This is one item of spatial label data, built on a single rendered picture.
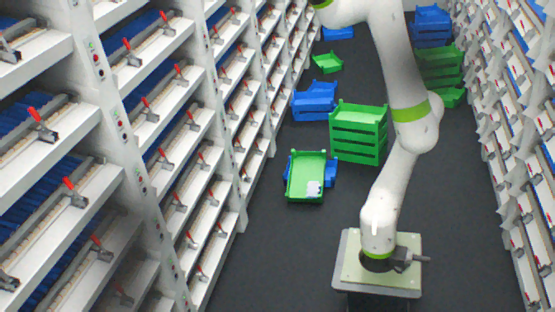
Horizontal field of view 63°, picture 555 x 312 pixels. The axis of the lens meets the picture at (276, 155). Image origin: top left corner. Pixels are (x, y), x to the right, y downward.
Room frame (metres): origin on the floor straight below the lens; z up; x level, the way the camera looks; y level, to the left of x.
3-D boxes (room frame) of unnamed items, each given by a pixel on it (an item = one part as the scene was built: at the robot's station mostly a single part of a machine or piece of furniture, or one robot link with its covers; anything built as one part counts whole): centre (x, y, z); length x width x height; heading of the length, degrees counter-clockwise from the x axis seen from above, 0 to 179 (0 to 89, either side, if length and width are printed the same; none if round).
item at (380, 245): (1.22, -0.33, 0.45); 0.16 x 0.13 x 0.19; 153
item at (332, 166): (2.18, -0.19, 0.04); 0.30 x 0.20 x 0.08; 72
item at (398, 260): (1.18, -0.38, 0.32); 0.26 x 0.15 x 0.06; 62
